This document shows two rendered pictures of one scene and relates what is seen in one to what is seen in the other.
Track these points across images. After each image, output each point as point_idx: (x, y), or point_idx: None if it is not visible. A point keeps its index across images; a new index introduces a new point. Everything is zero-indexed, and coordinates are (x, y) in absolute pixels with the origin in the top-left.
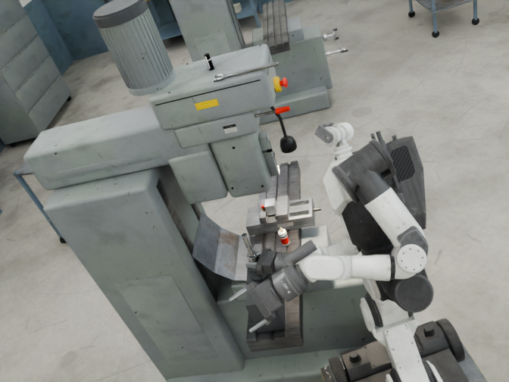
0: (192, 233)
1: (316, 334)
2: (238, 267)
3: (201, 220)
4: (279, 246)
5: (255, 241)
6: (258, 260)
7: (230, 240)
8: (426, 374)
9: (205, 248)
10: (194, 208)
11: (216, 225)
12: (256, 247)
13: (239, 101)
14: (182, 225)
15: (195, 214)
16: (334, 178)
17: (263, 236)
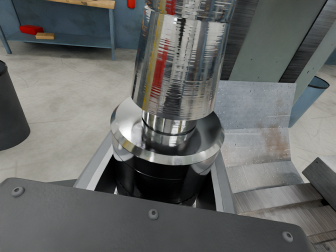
0: (249, 69)
1: None
2: (232, 169)
3: (280, 85)
4: (320, 250)
5: (297, 186)
6: (86, 197)
7: (273, 147)
8: None
9: (236, 105)
10: (297, 56)
11: (286, 117)
12: (285, 191)
13: None
14: (247, 22)
15: (286, 65)
16: None
17: (317, 200)
